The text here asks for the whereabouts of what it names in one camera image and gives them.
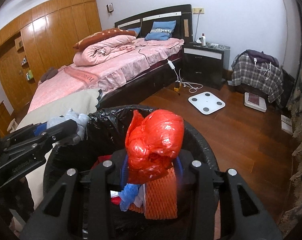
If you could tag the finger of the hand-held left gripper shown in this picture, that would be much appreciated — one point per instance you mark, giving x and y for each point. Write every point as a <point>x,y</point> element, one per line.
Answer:
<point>39,128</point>
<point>63,130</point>

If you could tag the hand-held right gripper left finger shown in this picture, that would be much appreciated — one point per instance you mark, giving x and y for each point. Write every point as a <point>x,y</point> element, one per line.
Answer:
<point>116,172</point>

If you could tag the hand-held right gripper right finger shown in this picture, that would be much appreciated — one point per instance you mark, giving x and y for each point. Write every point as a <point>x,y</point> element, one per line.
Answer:
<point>188,172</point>

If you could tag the red cloth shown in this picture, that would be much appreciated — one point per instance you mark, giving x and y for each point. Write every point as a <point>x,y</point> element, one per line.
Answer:
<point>104,158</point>

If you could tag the grey cloth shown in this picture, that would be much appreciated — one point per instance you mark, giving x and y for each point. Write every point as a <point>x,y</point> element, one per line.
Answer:
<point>81,121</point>

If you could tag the large orange foam net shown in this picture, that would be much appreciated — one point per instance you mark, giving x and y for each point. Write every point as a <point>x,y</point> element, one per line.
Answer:
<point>161,192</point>

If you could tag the white tissue wad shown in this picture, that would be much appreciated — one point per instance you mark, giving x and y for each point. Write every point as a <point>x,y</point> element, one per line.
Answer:
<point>140,197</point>

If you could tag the red plastic bag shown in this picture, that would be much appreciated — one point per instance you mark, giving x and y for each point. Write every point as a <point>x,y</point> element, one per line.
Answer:
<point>156,140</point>

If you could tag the bin with black liner bag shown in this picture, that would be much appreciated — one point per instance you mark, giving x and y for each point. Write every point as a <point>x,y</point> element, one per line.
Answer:
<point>111,125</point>

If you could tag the beige tablecloth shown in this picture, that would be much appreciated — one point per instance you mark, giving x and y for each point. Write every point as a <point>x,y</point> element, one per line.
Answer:
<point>66,105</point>

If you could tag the small pale wooden stool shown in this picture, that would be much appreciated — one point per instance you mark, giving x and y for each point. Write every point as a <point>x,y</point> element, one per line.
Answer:
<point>12,126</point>

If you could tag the wooden desk cabinet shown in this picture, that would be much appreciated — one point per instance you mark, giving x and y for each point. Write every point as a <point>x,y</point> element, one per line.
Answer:
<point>3,115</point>

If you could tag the white bathroom scale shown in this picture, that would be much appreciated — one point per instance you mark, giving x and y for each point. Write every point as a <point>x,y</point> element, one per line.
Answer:
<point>206,103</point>

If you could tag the bed with dark headboard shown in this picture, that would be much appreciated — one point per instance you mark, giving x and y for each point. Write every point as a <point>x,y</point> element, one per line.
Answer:
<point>116,72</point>

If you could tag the yellow power strip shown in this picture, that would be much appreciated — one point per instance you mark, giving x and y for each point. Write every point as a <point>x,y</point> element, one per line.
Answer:
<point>177,86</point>

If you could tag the wooden wardrobe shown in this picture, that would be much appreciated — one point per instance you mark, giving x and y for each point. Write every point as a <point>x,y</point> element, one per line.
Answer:
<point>53,42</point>

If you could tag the pink folded quilt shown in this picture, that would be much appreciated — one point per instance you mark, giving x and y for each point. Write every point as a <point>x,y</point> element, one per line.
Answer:
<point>103,50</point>

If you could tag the white tray with red book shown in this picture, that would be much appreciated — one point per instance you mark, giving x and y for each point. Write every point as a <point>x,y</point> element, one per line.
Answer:
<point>254,102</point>

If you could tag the black and white nightstand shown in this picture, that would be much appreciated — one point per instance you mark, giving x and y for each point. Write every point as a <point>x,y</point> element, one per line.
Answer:
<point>203,67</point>

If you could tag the white carton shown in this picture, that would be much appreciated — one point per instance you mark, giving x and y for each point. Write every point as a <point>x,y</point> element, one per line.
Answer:
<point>287,123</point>

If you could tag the plaid cloth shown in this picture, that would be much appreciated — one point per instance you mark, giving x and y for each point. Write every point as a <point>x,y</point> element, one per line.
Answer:
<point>251,75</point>

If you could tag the small blue pillow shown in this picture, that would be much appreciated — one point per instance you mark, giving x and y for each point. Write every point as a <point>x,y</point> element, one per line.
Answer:
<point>135,30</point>

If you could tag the patterned curtain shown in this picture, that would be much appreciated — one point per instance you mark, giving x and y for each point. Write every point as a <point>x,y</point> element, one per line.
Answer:
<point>301,105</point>

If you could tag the white bottle with dark cap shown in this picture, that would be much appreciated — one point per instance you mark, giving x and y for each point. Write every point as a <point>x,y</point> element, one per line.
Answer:
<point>204,40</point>

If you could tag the purple cloth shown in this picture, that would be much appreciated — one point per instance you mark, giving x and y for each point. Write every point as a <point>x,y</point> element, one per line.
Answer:
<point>261,54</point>

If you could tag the large blue pillow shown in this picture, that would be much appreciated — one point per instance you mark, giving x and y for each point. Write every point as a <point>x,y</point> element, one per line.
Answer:
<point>161,27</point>

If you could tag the small wall lamp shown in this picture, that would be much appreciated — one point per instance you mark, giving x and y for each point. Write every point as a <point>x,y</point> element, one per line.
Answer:
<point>110,8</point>

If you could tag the wall socket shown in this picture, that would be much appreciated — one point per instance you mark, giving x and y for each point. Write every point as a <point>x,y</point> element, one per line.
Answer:
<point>199,10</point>

